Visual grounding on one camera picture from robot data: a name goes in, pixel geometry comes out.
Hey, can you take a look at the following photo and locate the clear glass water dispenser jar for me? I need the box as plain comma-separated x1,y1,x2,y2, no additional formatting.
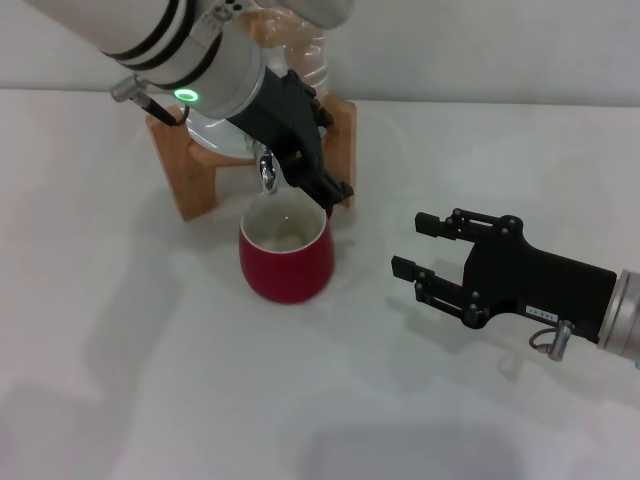
187,9,334,161

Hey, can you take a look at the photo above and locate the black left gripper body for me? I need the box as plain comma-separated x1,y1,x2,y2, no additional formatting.
227,67,326,189

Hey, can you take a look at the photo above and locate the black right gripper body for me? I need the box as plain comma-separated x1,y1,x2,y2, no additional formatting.
462,218,619,346

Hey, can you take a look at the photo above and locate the chrome faucet tap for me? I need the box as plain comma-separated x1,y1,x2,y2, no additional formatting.
249,144,284,194

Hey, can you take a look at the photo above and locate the black cable with metal plug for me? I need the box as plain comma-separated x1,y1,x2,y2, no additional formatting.
109,74,190,127
528,319,576,362

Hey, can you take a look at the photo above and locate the wooden dispenser stand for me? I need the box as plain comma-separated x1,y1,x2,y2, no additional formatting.
144,94,359,222

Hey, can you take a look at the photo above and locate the red cup with white inside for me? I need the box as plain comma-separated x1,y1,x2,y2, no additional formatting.
238,194,337,305

